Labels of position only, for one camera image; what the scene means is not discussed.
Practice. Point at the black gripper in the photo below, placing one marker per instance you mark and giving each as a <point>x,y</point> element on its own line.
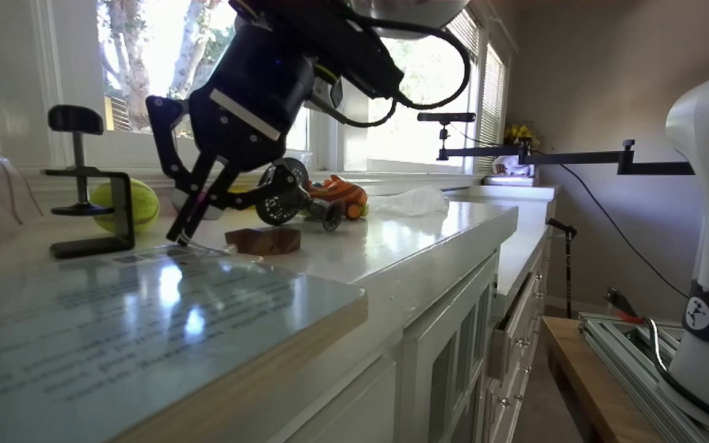
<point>247,89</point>

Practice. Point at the yellow-green tennis ball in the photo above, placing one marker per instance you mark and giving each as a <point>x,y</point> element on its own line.
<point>144,205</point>

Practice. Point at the brown wooden chunk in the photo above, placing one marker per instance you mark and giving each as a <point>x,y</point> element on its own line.
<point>261,241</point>

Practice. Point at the black C-clamp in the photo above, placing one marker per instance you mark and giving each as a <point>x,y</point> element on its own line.
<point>116,214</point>

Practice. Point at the orange toy car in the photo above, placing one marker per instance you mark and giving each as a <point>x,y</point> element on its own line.
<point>343,192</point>

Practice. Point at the white book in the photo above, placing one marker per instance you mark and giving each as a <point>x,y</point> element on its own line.
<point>124,336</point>

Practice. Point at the white counter cabinet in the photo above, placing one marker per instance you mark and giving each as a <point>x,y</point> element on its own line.
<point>455,353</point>

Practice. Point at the yellow flower bouquet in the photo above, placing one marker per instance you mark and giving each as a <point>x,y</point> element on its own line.
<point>520,136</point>

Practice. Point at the black thin stand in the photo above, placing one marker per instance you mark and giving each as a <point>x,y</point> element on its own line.
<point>568,272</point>

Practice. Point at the black red clamp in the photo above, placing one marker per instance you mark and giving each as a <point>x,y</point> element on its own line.
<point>622,305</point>

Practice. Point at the wooden platform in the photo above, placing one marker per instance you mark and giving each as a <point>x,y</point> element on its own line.
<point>593,384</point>

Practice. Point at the white window frame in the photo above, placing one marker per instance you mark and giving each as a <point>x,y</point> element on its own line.
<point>330,149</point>

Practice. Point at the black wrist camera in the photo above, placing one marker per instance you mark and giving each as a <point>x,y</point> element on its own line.
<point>356,57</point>

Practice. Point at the black bar camera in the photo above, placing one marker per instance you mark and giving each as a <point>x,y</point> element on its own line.
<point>444,115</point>

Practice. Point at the aluminium rail frame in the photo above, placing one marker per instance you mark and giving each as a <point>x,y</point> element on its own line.
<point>626,353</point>

